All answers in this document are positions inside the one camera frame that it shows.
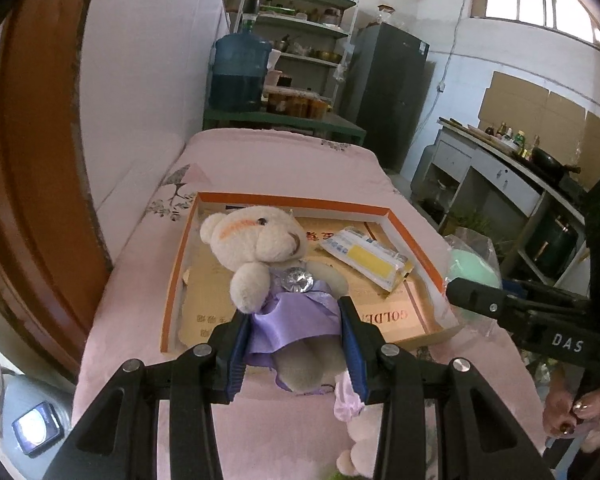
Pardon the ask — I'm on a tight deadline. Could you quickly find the green metal shelf unit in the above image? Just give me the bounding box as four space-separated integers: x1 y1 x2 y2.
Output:
230 0 358 104

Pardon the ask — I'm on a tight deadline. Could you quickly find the orange rimmed cardboard box tray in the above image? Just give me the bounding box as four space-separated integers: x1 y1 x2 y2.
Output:
160 192 460 354

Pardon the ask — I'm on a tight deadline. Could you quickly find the plush doll pink bonnet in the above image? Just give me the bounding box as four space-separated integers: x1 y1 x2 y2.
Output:
334 370 384 479

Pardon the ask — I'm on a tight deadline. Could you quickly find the black wok pan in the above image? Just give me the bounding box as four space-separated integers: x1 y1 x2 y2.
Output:
530 146 581 178

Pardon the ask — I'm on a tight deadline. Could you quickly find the white yellow snack packet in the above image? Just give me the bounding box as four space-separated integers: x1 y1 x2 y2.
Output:
320 226 414 292

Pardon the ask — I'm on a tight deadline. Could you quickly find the person's right hand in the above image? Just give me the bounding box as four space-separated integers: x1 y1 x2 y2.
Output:
542 365 600 454

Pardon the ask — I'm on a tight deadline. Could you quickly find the blue water jug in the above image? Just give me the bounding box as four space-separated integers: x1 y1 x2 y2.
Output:
209 13 272 113

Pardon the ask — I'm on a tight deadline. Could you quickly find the grey kitchen counter cabinet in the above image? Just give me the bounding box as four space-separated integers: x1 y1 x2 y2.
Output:
412 118 588 292

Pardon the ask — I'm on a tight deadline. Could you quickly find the cream teddy bear purple dress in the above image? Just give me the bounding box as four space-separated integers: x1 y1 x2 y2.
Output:
200 206 349 393

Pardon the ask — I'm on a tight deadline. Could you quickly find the light blue stool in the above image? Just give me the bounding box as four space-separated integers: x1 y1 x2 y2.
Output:
1 375 73 479

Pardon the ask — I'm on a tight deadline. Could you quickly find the dark grey refrigerator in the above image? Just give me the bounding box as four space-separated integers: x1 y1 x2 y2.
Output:
339 23 429 172

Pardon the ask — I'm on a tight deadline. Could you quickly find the brown wooden door frame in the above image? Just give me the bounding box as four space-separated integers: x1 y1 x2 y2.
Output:
0 0 112 378

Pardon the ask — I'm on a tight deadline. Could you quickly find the smartphone with lit screen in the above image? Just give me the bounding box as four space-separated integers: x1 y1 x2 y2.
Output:
12 401 65 456

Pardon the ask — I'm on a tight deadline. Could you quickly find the dark green low table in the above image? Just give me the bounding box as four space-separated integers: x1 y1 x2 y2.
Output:
202 108 366 145

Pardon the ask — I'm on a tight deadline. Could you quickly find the mint green sponge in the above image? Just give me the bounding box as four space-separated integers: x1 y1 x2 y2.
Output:
444 226 502 338

